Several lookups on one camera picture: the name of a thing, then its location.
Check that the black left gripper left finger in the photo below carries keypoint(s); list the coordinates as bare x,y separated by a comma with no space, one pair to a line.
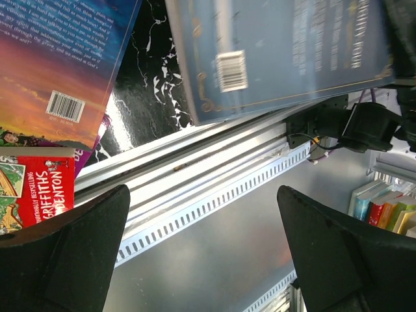
65,263

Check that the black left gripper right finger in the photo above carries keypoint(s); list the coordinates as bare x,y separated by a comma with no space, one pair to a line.
343,264

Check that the Jane Eyre blue orange book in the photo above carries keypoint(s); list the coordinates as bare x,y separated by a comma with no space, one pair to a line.
59,62

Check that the Nineteen Eighty-Four grey-blue book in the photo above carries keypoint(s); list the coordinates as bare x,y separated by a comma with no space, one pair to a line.
244,57

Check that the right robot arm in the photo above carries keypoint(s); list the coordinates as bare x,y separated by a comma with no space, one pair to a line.
369,125

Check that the colourful background books row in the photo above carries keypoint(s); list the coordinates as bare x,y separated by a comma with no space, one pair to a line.
374,202

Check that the red Storey Treehouse book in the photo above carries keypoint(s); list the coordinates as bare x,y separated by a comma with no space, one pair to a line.
37,183

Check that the aluminium rail base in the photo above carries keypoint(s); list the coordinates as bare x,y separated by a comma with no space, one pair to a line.
169,167

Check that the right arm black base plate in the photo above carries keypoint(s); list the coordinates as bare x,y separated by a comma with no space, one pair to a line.
308,123

